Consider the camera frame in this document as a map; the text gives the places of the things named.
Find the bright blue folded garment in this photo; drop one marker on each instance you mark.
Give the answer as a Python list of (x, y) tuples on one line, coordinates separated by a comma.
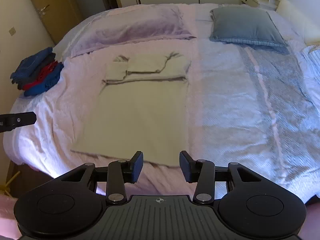
[(48, 83)]

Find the denim blue folded garment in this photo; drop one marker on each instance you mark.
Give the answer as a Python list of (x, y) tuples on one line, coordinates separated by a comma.
[(30, 63)]

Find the blue-grey pillow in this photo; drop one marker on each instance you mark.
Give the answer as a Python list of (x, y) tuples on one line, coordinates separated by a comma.
[(245, 25)]

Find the brown wooden door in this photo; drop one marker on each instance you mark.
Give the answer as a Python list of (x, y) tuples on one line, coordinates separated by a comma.
[(55, 10)]

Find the beige wall switch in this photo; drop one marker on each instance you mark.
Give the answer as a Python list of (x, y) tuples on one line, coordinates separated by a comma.
[(12, 31)]

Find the blue striped quilt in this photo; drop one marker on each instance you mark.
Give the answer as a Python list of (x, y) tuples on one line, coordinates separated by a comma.
[(313, 67)]

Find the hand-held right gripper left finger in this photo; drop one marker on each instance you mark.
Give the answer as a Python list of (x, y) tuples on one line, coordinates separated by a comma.
[(137, 167)]

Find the lavender fleece blanket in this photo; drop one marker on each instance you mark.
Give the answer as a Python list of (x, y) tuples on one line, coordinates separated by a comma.
[(130, 27)]

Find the red folded garment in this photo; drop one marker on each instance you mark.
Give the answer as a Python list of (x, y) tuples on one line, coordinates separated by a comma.
[(46, 73)]

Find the pale wooden stick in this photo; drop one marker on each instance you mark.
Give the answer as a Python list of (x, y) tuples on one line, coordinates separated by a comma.
[(11, 182)]

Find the white padded headboard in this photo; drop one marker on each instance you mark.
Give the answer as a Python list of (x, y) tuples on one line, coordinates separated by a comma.
[(300, 17)]

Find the dark grey folded garment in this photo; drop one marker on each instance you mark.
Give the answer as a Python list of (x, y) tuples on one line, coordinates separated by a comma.
[(51, 59)]

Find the bed with patterned duvet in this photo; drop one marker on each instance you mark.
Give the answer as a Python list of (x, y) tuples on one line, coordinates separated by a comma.
[(62, 110)]

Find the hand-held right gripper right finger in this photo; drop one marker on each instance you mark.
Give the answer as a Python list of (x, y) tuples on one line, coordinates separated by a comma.
[(187, 167)]

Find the off-white shirt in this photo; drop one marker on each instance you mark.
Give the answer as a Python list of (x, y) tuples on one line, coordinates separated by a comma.
[(140, 110)]

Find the pink fuzzy clothing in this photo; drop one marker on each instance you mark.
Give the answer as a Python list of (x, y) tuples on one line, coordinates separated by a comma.
[(8, 217)]

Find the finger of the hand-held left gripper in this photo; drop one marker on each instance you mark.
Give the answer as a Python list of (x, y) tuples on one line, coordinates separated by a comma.
[(20, 119)]

